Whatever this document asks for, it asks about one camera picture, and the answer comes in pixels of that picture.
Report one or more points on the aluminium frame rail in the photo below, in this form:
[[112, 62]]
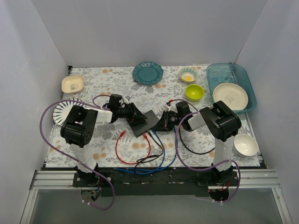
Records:
[[172, 196]]

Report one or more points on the white bowl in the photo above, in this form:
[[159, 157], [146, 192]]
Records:
[[245, 145]]

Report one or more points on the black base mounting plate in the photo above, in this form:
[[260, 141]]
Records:
[[172, 181]]

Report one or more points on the blue striped white plate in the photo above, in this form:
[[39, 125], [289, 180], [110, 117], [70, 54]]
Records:
[[62, 109]]

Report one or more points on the cream round plate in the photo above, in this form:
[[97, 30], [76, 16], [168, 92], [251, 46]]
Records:
[[233, 95]]

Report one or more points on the teal scalloped plate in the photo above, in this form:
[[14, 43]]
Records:
[[147, 73]]

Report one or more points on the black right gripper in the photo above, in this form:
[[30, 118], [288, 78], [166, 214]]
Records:
[[164, 120]]

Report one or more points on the lime green bowl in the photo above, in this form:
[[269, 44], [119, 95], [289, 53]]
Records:
[[194, 92]]

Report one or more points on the patterned small bowl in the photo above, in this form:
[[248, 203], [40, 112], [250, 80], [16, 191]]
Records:
[[188, 75]]

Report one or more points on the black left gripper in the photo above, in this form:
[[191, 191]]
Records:
[[132, 113]]

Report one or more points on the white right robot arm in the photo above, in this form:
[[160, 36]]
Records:
[[221, 121]]

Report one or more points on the black network switch box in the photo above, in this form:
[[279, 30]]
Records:
[[140, 127]]

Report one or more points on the cream square bowl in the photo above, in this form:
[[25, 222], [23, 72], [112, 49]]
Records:
[[72, 84]]

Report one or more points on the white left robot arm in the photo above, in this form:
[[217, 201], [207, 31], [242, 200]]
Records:
[[78, 128]]

